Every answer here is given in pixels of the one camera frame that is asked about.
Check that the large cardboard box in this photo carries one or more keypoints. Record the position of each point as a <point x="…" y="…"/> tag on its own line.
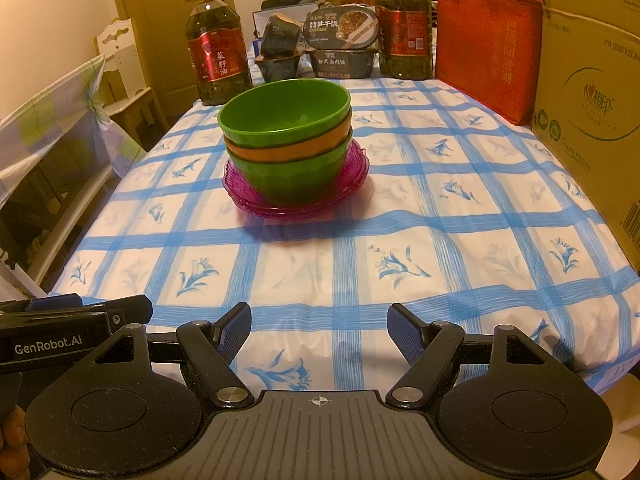
<point x="590" y="110"/>

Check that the grey instant meal tray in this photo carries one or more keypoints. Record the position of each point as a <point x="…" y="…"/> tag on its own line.
<point x="340" y="27"/>

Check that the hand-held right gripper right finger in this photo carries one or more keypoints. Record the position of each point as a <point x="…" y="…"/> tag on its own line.
<point x="405" y="332"/>

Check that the white wooden chair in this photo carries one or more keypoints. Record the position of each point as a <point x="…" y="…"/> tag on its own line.
<point x="125" y="70"/>

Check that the black bag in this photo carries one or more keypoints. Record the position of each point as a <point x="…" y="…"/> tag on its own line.
<point x="290" y="1"/>

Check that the blue checked floral tablecloth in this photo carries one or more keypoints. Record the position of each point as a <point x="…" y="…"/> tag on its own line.
<point x="450" y="260"/>

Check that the green plastic bowl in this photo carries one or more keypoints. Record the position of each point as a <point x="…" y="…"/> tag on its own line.
<point x="285" y="180"/>
<point x="280" y="110"/>

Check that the person's left hand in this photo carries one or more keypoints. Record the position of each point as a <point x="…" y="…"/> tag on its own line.
<point x="12" y="445"/>

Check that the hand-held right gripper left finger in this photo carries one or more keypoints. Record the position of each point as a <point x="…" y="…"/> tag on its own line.
<point x="235" y="331"/>

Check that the red tote bag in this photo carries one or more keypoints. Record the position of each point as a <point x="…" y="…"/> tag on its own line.
<point x="487" y="50"/>

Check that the cooking oil bottle red label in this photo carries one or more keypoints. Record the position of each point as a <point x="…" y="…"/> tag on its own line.
<point x="217" y="60"/>
<point x="404" y="35"/>

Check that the orange plastic bowl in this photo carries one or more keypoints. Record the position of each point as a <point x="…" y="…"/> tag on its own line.
<point x="295" y="147"/>

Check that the wooden door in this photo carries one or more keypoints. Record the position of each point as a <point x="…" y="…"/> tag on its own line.
<point x="160" y="20"/>

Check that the dark instant meal box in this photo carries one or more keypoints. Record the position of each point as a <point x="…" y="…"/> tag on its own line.
<point x="340" y="65"/>

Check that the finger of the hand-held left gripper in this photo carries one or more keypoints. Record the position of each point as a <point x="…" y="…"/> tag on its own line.
<point x="50" y="304"/>
<point x="127" y="308"/>

